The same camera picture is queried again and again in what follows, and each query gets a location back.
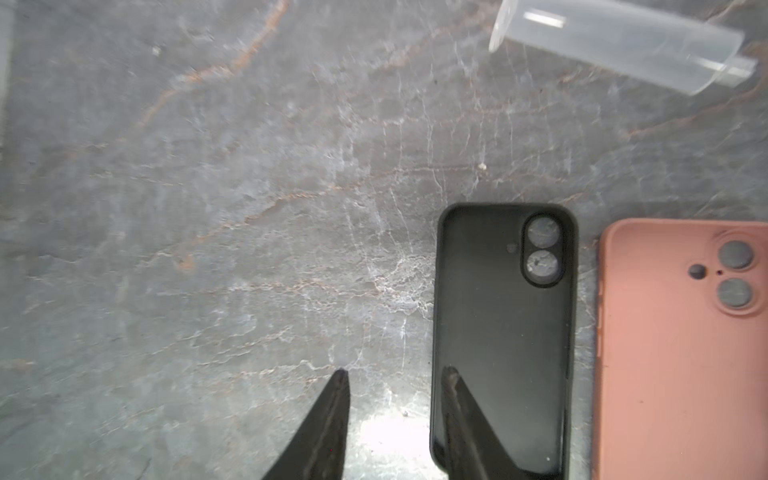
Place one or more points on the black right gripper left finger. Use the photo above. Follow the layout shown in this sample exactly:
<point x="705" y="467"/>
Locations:
<point x="317" y="449"/>

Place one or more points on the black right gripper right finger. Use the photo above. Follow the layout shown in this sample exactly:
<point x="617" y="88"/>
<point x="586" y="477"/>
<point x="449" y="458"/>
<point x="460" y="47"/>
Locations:
<point x="472" y="449"/>

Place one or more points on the pink phone case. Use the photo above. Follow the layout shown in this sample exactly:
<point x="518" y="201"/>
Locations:
<point x="681" y="365"/>

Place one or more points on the clear plastic tube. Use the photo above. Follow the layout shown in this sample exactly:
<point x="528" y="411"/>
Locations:
<point x="654" y="46"/>

